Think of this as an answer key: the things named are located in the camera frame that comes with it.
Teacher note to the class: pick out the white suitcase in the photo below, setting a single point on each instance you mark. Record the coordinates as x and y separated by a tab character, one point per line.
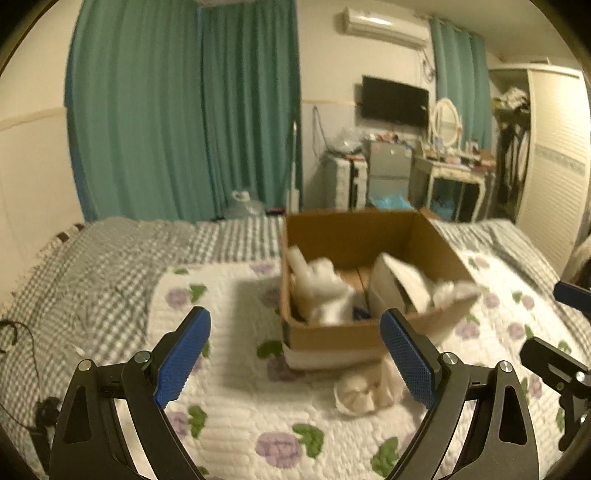
341	182

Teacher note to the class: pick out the white oval mirror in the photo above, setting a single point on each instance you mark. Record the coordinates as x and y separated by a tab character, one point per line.
447	122

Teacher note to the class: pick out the clear water jug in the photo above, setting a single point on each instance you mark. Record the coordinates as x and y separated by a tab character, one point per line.
244	207

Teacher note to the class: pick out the white pouch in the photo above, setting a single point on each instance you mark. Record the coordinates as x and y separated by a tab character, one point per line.
397	281

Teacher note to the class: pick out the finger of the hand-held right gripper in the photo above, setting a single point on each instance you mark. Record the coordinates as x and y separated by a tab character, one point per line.
575	297
565	376

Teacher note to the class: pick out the white air conditioner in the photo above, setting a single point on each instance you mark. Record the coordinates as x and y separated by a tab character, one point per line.
385	25

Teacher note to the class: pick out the brown cardboard box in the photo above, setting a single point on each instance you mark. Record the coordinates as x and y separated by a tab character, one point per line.
332	344

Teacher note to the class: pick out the clear plastic bag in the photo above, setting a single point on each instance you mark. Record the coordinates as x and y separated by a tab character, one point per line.
347	141

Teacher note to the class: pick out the dark hanging clothes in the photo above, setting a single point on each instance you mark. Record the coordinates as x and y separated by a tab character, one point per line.
512	147

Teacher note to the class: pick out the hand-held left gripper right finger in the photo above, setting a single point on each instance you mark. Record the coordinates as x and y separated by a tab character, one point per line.
408	355

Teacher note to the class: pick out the small black device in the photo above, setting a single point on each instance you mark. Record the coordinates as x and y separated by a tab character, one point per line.
47	413

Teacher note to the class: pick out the wide teal curtain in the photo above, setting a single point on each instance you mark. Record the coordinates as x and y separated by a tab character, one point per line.
184	115

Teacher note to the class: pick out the black wall television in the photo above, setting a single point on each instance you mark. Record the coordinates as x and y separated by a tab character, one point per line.
395	101

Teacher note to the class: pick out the narrow teal curtain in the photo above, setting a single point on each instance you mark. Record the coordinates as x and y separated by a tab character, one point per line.
459	69

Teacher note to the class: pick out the white sock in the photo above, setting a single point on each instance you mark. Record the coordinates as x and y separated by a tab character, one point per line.
323	288

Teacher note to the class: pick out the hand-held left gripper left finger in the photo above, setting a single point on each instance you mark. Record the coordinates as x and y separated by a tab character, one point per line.
182	353

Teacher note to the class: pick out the white standing pole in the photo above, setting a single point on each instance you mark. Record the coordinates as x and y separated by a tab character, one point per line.
293	184

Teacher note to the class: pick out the cream cloth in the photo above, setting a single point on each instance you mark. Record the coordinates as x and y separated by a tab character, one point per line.
362	394

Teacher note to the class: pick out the blue plastic bag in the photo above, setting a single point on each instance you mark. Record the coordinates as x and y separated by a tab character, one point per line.
390	202

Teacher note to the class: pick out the white wardrobe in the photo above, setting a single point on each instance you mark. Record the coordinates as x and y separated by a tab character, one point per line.
554	161

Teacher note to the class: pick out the white floral quilt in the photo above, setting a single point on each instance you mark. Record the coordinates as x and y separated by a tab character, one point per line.
231	392

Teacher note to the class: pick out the white vanity table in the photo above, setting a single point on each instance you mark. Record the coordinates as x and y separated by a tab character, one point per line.
455	171

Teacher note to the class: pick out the grey mini fridge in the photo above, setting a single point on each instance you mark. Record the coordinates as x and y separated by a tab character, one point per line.
390	170

